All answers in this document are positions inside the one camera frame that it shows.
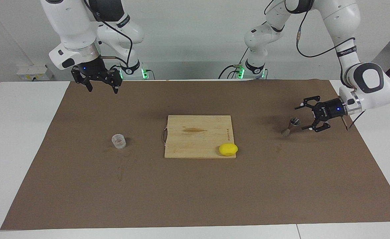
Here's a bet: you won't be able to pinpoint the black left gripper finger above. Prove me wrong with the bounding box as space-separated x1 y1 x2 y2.
294 96 321 111
302 116 331 133

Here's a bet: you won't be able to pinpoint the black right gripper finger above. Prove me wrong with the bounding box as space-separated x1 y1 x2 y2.
71 66 93 92
106 69 123 94

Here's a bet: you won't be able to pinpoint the metal jigger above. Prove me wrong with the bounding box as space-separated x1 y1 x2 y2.
281 117 301 137

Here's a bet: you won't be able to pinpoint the clear glass cup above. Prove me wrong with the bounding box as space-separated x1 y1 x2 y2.
111 134 126 149

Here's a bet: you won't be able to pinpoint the yellow lemon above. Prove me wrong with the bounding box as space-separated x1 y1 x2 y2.
219 143 239 156

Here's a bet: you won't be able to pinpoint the wooden cutting board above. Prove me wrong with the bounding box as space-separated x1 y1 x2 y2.
162 115 237 159

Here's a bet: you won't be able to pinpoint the brown table mat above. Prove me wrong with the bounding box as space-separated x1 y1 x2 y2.
1 80 390 230

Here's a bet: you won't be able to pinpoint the white wall socket box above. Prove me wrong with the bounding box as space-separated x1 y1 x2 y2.
16 64 53 81

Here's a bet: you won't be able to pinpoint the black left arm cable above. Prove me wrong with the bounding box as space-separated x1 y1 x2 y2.
264 0 365 130

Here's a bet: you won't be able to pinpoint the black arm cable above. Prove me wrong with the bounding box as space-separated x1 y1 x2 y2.
83 0 134 67
264 0 365 130

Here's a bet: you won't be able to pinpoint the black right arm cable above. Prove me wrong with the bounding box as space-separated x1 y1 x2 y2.
83 0 134 67

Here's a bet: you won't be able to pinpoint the black base power cables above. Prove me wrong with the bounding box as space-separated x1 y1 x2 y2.
219 46 250 79

